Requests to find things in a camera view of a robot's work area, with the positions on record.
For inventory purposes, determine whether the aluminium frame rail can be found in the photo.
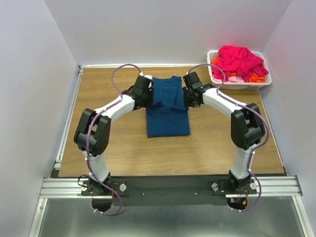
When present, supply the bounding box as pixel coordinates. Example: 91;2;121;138
39;176;303;198

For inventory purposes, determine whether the light pink garment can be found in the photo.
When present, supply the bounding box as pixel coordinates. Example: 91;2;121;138
214;76;245;83

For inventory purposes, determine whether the pink t-shirt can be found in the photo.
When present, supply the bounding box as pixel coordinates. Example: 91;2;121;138
212;45;269;81

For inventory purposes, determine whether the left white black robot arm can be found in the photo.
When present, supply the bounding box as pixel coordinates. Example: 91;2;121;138
74;73;154;195

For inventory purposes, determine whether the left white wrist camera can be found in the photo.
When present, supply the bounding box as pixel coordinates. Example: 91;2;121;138
139;72;153;80

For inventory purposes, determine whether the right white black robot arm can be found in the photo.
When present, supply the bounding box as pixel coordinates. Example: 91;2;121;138
183;72;267;194

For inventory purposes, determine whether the blue t-shirt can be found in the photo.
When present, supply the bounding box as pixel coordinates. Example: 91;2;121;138
146;76;191;138

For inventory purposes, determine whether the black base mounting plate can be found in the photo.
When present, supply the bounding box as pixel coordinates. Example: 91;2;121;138
78;175;257;207

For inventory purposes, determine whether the white plastic laundry basket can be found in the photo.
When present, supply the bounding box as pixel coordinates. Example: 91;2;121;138
207;45;272;90

